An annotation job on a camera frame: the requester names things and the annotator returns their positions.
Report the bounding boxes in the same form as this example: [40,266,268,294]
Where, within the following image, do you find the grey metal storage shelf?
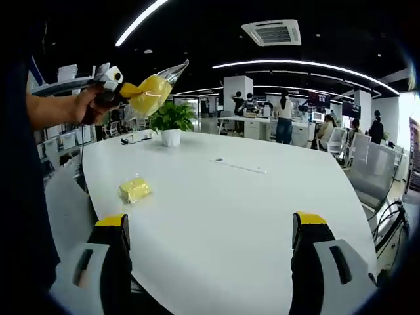
[28,55,99,155]

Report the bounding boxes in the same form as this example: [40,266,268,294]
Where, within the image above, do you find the grey mesh chair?
[350,142,400,211]
[347,133,371,168]

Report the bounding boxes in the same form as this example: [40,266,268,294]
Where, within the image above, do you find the green potted plant white pot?
[148,102,198,148]

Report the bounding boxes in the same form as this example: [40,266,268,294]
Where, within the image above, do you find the white ceiling air conditioner vent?
[241,19,302,47]

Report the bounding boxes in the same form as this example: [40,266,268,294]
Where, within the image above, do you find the white ceiling light strip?
[254,85,355,100]
[114,0,169,47]
[212,60,400,96]

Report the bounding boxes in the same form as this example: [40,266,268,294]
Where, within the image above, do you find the rectangular yellow silicone block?
[117,173,154,206]

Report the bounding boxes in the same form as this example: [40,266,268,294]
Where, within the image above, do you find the white mesh office chair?
[44,156,145,315]

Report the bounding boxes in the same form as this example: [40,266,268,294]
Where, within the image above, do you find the grey table cable cover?
[209,158,267,174]

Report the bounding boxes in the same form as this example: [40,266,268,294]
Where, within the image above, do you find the stacked white storage boxes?
[58,64,79,83]

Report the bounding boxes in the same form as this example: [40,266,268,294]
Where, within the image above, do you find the white counter desk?
[218,115,312,145]

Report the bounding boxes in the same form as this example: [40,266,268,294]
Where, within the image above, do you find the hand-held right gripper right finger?
[290,212,375,315]

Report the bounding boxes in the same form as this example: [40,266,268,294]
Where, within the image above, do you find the person's left hand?
[73,84,113,125]

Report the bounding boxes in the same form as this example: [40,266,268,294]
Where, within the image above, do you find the round yellow silicone block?
[129,58,190,117]

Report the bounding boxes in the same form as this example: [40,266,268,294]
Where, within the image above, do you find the dark wall display screen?
[308,91,331,108]
[341,100,361,116]

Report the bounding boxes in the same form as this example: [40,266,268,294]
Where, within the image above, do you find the black chair frame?
[373,199,411,253]

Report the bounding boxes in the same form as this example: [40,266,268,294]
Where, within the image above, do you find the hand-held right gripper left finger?
[49,213,135,315]

